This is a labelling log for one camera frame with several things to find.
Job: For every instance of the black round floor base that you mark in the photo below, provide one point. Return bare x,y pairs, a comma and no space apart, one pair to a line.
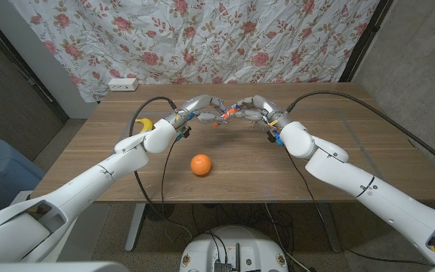
159,211

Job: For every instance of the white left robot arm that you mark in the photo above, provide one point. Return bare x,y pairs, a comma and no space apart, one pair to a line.
81,185

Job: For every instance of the black backdrop stand pole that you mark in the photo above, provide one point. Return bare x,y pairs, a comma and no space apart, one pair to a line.
364,41

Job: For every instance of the grey table leg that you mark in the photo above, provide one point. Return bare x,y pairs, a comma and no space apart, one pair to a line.
330,230

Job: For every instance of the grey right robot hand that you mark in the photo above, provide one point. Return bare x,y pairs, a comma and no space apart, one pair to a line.
266,107

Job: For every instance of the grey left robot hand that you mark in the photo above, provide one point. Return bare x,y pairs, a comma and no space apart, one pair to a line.
198,104

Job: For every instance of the yellow toy banana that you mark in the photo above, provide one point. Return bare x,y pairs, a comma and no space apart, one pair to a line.
145,123

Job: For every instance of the floral backdrop cloth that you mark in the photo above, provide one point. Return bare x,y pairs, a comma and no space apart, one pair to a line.
202,38

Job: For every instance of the white power strip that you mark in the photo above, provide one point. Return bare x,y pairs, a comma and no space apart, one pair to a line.
122,84

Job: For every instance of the blue plastic bin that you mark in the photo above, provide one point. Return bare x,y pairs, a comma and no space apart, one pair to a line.
2,170

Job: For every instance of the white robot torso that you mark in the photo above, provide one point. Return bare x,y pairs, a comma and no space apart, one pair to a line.
236,242

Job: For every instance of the orange fruit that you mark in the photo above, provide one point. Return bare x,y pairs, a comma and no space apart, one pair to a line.
201,165

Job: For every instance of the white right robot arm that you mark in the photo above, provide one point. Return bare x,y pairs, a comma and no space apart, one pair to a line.
372,192

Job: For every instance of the white table leg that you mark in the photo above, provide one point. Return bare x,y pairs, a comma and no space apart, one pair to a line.
134,230

